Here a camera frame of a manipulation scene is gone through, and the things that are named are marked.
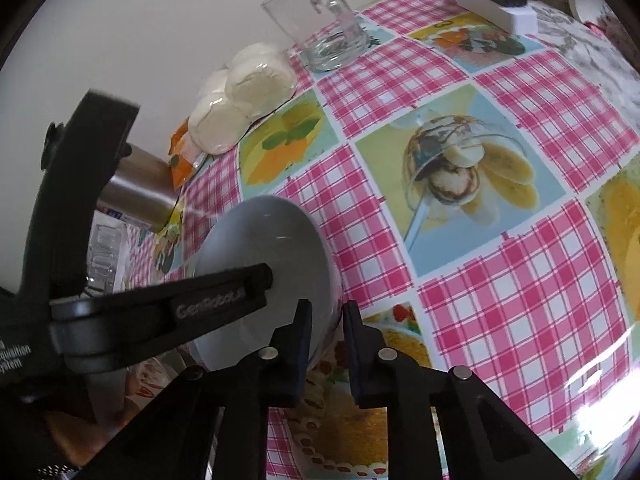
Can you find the clear drinking glass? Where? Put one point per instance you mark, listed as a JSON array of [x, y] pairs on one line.
[[107, 255]]

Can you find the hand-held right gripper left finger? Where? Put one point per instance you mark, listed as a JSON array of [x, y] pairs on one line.
[[302, 350]]

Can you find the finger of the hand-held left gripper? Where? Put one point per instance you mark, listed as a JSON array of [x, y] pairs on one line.
[[210, 300], [75, 185]]

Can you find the strawberry print bowl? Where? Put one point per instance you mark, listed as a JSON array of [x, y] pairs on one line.
[[150, 380]]

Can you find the bag of steamed buns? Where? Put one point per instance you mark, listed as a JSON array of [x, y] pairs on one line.
[[250, 85]]

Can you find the stainless steel thermos jug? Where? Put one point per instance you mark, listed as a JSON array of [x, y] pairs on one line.
[[140, 185]]

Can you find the pink plaid tablecloth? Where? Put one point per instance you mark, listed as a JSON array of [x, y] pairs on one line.
[[500, 285]]

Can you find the small floral white bowl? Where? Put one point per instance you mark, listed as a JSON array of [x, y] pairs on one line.
[[260, 240]]

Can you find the clear glass mug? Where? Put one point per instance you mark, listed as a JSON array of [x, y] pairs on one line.
[[310, 15]]

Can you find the orange snack packet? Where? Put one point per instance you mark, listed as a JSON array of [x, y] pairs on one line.
[[179, 160]]

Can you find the grey floral cloth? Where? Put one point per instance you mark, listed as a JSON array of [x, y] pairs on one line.
[[590, 50]]

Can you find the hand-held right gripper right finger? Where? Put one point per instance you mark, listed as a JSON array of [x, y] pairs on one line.
[[352, 355]]

